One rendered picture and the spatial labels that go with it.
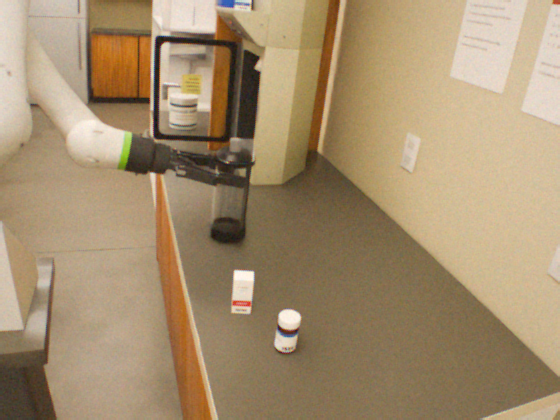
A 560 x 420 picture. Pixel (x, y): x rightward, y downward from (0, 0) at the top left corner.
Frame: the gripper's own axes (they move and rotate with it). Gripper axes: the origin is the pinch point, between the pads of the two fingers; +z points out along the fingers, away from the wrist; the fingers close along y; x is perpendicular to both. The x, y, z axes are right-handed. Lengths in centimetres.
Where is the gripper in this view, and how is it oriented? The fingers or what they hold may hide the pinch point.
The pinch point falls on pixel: (230, 173)
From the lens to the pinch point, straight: 114.3
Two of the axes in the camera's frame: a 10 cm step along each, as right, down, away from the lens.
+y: -3.3, -4.6, 8.3
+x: -3.4, 8.7, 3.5
